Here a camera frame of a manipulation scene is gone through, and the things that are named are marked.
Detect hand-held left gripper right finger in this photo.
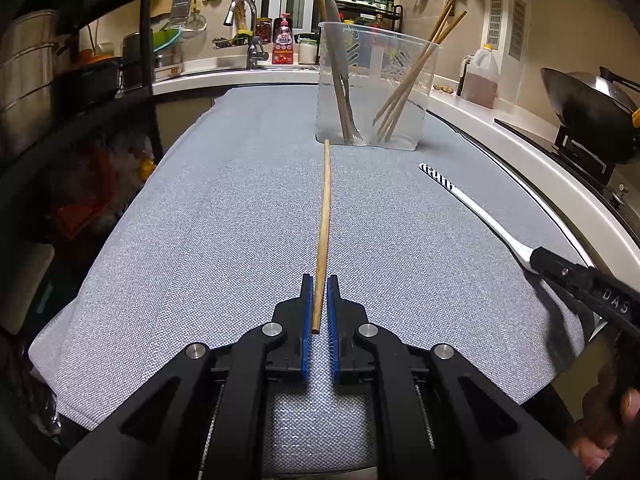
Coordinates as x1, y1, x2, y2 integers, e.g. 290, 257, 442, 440
326, 274, 586, 480

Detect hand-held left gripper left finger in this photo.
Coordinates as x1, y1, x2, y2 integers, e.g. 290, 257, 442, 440
55, 273, 315, 480

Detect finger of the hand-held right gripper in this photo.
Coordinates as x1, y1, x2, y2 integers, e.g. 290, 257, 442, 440
530, 246, 640, 338

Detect white spoon with striped handle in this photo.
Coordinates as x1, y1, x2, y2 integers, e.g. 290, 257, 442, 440
419, 162, 543, 276

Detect clear plastic utensil container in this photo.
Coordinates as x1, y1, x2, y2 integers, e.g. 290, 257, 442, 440
315, 20, 442, 152

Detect white-handled metal fork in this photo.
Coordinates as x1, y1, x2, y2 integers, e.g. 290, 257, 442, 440
324, 0, 365, 142

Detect person's right hand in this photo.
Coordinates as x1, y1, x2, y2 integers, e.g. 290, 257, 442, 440
570, 360, 640, 480

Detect gas stove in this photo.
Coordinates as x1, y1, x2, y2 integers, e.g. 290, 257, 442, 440
495, 117, 640, 213

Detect grey cloth mat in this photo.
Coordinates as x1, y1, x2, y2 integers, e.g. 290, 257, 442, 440
27, 85, 601, 431

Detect black wok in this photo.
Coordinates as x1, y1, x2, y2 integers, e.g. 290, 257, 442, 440
540, 66, 640, 166

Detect cooking oil jug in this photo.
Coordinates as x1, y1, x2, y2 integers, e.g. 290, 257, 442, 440
460, 43, 501, 110

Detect dark sauce bottle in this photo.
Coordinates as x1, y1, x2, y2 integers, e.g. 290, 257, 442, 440
457, 55, 474, 97

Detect red plastic bags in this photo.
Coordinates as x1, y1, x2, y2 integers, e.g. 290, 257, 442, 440
47, 137, 157, 242

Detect white jar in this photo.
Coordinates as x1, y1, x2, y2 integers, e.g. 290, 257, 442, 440
298, 37, 320, 66

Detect chrome faucet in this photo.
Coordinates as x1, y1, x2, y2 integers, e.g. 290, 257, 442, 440
223, 0, 269, 71

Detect red pouch bottle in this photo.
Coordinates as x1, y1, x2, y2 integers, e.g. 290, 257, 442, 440
272, 13, 296, 66

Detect dish drainer tray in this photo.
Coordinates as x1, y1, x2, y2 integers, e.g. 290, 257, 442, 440
152, 52, 184, 81

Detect black shelf rack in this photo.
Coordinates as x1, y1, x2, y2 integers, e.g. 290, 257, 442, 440
0, 0, 221, 411

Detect steel canister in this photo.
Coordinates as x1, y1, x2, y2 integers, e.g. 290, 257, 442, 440
121, 31, 154, 94

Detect green bowl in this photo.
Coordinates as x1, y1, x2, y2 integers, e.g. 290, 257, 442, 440
152, 28, 182, 54

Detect mesh strainer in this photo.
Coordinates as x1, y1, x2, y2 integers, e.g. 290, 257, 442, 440
180, 10, 208, 40

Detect black spice rack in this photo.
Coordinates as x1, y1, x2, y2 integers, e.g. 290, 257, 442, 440
320, 0, 405, 68

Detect black pan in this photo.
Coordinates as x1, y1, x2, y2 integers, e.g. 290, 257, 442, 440
54, 50, 124, 107

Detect metal grater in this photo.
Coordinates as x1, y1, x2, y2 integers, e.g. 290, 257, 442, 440
168, 0, 194, 26

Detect steel stockpot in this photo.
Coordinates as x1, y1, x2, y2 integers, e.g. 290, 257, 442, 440
0, 10, 64, 161

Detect large wall vent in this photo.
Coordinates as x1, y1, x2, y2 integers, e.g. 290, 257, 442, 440
508, 0, 527, 59

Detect small wall vent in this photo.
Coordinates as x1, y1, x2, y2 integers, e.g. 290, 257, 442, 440
489, 0, 505, 46

